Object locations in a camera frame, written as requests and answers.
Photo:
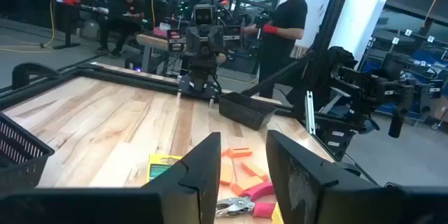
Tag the black mesh basket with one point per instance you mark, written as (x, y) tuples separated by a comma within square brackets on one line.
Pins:
[(24, 168), (245, 115)]

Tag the black controller box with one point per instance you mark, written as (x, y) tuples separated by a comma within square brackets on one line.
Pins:
[(336, 140)]

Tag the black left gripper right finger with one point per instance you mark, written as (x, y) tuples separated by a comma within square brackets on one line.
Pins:
[(315, 196)]

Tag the yellow blister card pack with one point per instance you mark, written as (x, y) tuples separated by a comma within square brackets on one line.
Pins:
[(162, 166), (276, 215)]

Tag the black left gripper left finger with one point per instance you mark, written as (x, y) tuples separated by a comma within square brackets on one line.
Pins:
[(175, 199)]

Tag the silver aluminium bar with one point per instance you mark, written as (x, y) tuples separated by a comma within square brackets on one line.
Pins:
[(310, 112)]

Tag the person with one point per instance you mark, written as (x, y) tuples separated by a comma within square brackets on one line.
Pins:
[(283, 24), (122, 10)]

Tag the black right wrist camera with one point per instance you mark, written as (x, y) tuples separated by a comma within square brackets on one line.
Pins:
[(203, 14)]

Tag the orange eraser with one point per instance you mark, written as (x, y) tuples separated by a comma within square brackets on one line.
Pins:
[(239, 152), (246, 184), (226, 174), (254, 170)]

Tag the black pedestal stand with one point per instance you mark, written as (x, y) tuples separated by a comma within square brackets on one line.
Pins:
[(66, 24)]

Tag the shelf with blue bins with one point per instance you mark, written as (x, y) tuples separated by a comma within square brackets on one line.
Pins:
[(425, 57)]

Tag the wooden workbench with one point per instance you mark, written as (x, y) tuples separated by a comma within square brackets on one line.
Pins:
[(154, 41)]

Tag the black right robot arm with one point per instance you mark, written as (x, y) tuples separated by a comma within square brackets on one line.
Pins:
[(201, 73)]

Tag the black device with red lights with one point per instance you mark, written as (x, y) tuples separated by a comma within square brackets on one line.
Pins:
[(175, 40)]

